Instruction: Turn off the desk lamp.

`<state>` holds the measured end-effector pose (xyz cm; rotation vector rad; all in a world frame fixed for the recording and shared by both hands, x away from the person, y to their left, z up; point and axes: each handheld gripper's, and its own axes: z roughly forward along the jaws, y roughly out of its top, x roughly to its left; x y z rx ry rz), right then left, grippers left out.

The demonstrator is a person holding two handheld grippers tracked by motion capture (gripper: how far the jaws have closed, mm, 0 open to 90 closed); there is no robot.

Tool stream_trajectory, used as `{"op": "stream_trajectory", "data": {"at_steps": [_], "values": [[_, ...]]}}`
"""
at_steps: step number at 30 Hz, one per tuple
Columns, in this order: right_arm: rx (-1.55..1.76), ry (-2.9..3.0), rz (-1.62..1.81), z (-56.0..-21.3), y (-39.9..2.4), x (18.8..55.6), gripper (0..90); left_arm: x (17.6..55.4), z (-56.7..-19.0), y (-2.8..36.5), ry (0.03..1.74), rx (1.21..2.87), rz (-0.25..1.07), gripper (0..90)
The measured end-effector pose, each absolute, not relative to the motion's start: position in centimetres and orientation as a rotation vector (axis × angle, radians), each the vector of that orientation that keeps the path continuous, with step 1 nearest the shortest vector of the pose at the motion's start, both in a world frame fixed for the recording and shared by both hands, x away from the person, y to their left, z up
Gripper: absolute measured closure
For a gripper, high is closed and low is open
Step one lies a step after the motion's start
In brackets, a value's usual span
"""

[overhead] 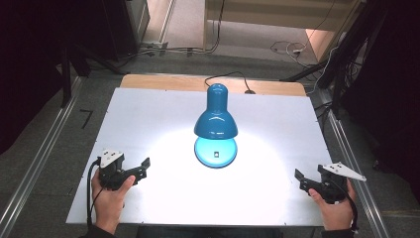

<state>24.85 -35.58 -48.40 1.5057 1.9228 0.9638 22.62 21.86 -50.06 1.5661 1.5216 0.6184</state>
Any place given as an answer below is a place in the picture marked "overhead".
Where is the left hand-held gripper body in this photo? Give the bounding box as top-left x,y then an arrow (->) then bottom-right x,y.
98,149 -> 133,191

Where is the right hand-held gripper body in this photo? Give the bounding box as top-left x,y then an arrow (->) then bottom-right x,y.
316,161 -> 368,205

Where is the blue desk lamp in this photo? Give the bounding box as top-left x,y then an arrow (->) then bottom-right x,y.
193,82 -> 239,170

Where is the person's right hand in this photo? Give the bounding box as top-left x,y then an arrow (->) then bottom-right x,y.
308,179 -> 358,232

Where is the person's left hand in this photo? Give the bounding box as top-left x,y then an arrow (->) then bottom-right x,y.
90,170 -> 137,234

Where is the black metal stand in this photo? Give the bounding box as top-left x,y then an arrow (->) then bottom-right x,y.
58,43 -> 128,108
279,0 -> 389,117

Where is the dark cabinet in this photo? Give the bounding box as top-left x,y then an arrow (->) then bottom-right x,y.
100,0 -> 152,61

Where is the light wooden desk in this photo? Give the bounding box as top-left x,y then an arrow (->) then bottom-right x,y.
202,0 -> 368,63

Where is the metal floor rail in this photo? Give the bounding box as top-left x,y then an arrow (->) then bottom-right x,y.
318,88 -> 392,238
0,76 -> 83,238

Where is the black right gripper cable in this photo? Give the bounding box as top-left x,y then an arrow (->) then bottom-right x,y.
331,179 -> 361,233

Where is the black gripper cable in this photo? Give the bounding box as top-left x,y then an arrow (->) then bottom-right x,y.
331,179 -> 361,233
85,158 -> 104,228

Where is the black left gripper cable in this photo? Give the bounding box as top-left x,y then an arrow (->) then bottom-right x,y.
85,158 -> 104,228

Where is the black lamp cable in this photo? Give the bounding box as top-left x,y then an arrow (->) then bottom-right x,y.
204,70 -> 257,95

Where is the grey floor cable bundle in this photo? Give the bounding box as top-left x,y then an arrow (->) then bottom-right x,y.
115,41 -> 221,68

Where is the white floor cable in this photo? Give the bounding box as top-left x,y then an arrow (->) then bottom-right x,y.
269,40 -> 311,67

